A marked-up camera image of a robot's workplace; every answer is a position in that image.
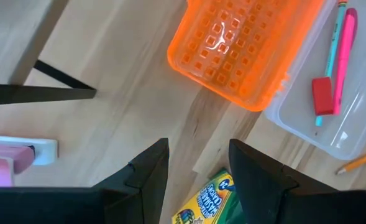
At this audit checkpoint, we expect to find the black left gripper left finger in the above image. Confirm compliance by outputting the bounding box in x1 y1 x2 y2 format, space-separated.
92 138 170 224

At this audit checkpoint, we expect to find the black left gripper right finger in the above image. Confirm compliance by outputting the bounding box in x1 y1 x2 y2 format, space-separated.
228 139 337 224

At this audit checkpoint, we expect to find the clear plastic pencil box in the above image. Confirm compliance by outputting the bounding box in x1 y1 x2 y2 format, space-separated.
263 0 366 161

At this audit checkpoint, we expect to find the yellow pencil with pink eraser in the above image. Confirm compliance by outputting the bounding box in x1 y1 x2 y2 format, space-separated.
335 148 366 175

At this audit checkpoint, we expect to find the green yellow crayon box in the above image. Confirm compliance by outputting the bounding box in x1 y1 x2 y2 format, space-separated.
172 167 244 224

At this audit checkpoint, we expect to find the pink highlighter pen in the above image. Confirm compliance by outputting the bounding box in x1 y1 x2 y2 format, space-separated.
332 7 359 116

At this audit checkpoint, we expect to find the red eraser block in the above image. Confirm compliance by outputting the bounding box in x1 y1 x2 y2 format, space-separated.
311 77 335 116

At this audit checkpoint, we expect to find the orange plastic box lid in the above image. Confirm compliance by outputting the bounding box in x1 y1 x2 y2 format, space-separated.
166 0 326 112

